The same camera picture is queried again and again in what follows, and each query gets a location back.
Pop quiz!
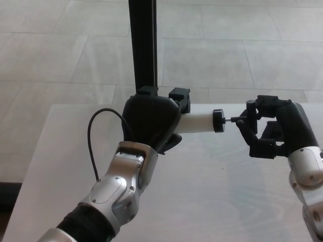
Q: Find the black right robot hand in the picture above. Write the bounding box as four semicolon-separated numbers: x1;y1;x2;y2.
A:
236;94;320;160

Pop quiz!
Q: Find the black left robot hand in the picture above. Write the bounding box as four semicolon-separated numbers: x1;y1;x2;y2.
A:
121;86;191;155

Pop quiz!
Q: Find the white air pump black handle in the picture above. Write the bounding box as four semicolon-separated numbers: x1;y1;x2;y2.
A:
174;99;257;135

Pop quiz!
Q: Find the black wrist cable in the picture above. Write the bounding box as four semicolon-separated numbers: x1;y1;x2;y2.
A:
87;108;134;183

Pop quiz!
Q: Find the black vertical frame post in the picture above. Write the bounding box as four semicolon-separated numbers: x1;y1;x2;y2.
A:
128;0;159;93

